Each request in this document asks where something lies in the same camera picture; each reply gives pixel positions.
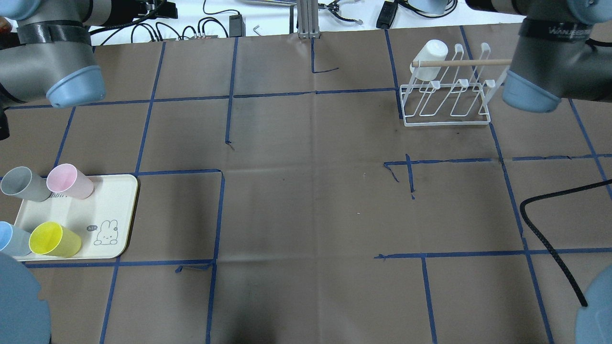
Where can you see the white cup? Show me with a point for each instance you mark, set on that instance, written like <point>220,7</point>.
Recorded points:
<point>433,51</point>

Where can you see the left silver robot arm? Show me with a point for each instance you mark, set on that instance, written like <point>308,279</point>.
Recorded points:
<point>54,58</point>

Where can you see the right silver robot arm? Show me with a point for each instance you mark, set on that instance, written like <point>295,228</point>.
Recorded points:
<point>555,57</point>

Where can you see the pink cup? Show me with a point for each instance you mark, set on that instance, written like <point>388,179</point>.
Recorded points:
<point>68,180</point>

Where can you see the yellow cup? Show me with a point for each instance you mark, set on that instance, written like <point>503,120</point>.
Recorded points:
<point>55,240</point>

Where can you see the grey cup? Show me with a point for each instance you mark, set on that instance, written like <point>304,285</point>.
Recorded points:
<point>23,183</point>

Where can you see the black power adapter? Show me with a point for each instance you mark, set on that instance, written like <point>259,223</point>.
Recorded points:
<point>387,14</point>

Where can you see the cream rabbit tray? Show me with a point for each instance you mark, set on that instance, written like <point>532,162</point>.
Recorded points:
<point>103,220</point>

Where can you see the white wire cup rack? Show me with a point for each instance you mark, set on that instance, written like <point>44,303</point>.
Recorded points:
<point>459,95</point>

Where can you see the aluminium frame post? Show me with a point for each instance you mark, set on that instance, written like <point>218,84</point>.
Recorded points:
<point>307,11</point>

